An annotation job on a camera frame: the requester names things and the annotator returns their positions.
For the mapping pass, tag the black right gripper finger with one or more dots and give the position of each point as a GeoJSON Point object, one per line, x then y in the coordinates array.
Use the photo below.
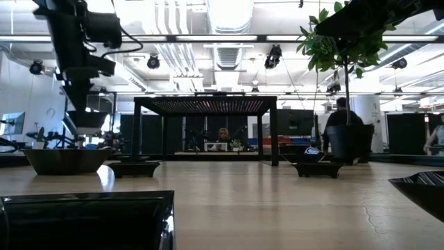
{"type": "Point", "coordinates": [347, 21]}

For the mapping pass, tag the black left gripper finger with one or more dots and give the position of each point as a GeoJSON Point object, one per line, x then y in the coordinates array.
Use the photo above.
{"type": "Point", "coordinates": [81, 93]}

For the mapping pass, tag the black rounded square mini plate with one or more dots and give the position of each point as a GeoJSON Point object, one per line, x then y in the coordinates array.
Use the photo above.
{"type": "Point", "coordinates": [66, 161]}
{"type": "Point", "coordinates": [86, 119]}

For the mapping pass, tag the black leaf-shaped mini plate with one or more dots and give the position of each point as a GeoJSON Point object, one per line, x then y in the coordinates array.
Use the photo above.
{"type": "Point", "coordinates": [301, 158]}

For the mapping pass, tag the black background robot arm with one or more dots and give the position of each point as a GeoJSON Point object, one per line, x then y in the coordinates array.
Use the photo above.
{"type": "Point", "coordinates": [52, 137]}

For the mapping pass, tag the green leafy plant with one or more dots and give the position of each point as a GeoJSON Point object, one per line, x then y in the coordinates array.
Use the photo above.
{"type": "Point", "coordinates": [322, 52]}

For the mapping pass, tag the black ceiling spotlight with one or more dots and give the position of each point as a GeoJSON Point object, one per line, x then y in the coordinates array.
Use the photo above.
{"type": "Point", "coordinates": [273, 57]}
{"type": "Point", "coordinates": [334, 87]}
{"type": "Point", "coordinates": [153, 62]}
{"type": "Point", "coordinates": [36, 67]}
{"type": "Point", "coordinates": [399, 63]}

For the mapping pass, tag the background computer monitor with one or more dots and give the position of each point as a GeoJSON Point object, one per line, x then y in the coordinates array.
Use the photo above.
{"type": "Point", "coordinates": [14, 123]}

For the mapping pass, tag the white round column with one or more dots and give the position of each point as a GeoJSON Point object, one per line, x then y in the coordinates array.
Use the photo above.
{"type": "Point", "coordinates": [369, 111]}

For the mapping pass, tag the black background screen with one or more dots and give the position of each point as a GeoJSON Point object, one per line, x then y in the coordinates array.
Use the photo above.
{"type": "Point", "coordinates": [295, 122]}

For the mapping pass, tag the black partition panel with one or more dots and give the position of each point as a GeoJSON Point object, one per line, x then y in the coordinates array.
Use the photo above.
{"type": "Point", "coordinates": [406, 133]}

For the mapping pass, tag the black plant pot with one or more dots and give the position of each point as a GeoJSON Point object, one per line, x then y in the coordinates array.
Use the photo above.
{"type": "Point", "coordinates": [350, 142]}

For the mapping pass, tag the black perforated metal stand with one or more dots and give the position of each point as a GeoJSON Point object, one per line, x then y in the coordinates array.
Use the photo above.
{"type": "Point", "coordinates": [208, 104]}

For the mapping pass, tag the white and blue object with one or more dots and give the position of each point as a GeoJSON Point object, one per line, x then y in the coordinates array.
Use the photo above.
{"type": "Point", "coordinates": [311, 150]}

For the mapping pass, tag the white background box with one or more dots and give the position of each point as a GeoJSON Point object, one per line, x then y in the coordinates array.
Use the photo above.
{"type": "Point", "coordinates": [215, 146]}

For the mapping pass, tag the seated person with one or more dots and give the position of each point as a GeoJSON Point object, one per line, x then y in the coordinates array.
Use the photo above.
{"type": "Point", "coordinates": [223, 135]}

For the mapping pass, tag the small green background plant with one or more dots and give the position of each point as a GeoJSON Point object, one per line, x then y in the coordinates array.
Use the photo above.
{"type": "Point", "coordinates": [236, 144]}

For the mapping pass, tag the black crumpled packet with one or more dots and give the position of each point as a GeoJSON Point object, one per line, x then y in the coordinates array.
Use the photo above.
{"type": "Point", "coordinates": [423, 194]}

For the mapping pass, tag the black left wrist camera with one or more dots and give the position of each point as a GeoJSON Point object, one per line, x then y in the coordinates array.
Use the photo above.
{"type": "Point", "coordinates": [104, 29]}

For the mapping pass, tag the black aluminium table frame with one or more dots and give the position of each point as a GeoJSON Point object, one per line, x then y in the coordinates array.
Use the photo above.
{"type": "Point", "coordinates": [409, 160]}

